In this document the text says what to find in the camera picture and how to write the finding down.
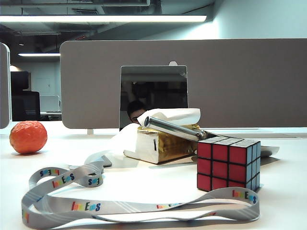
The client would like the white tissue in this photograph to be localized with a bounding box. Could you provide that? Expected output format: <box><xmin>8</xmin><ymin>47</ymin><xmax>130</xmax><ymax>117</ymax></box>
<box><xmin>138</xmin><ymin>108</ymin><xmax>201</xmax><ymax>127</ymax></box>
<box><xmin>85</xmin><ymin>123</ymin><xmax>140</xmax><ymax>169</ymax></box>

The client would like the gold white tissue box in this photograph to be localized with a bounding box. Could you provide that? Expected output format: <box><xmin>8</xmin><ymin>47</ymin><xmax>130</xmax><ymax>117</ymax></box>
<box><xmin>123</xmin><ymin>123</ymin><xmax>200</xmax><ymax>165</ymax></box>

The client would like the silver metal tube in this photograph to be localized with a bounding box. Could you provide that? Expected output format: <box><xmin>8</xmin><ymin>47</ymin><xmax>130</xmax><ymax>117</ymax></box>
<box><xmin>143</xmin><ymin>116</ymin><xmax>227</xmax><ymax>142</ymax></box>

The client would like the Rubik's cube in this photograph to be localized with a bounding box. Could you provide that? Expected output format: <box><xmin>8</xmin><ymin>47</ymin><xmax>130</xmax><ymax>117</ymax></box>
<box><xmin>196</xmin><ymin>136</ymin><xmax>261</xmax><ymax>192</ymax></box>

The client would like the brown desk partition panel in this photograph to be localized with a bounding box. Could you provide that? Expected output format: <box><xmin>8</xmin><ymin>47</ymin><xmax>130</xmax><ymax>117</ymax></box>
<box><xmin>59</xmin><ymin>38</ymin><xmax>307</xmax><ymax>130</ymax></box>

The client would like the long ceiling light strip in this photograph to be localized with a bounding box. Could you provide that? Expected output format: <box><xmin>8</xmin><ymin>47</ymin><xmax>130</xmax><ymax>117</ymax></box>
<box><xmin>0</xmin><ymin>15</ymin><xmax>207</xmax><ymax>23</ymax></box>

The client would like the ceiling air vent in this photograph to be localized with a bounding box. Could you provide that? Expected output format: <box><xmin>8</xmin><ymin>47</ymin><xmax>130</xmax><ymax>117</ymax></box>
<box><xmin>71</xmin><ymin>8</ymin><xmax>104</xmax><ymax>15</ymax></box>

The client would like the crumpled orange ball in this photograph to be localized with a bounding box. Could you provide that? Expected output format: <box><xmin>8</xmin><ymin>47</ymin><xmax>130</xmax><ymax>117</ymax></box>
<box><xmin>9</xmin><ymin>120</ymin><xmax>48</xmax><ymax>154</ymax></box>

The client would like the black office chair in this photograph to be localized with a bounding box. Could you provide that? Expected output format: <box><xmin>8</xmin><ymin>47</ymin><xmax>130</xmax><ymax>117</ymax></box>
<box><xmin>11</xmin><ymin>91</ymin><xmax>41</xmax><ymax>122</ymax></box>

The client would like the short ceiling light strip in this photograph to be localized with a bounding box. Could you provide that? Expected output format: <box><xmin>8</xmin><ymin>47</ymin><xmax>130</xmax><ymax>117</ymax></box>
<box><xmin>18</xmin><ymin>53</ymin><xmax>61</xmax><ymax>57</ymax></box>

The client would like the black cabinet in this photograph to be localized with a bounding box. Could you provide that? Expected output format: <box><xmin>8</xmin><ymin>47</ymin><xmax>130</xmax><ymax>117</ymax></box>
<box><xmin>11</xmin><ymin>71</ymin><xmax>32</xmax><ymax>92</ymax></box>

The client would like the grey desk partition panel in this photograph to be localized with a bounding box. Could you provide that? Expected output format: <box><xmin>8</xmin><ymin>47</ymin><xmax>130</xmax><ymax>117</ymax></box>
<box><xmin>0</xmin><ymin>42</ymin><xmax>12</xmax><ymax>129</ymax></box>

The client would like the grey printed lanyard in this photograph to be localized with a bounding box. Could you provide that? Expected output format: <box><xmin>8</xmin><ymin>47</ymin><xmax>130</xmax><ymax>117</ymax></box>
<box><xmin>21</xmin><ymin>161</ymin><xmax>260</xmax><ymax>229</ymax></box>

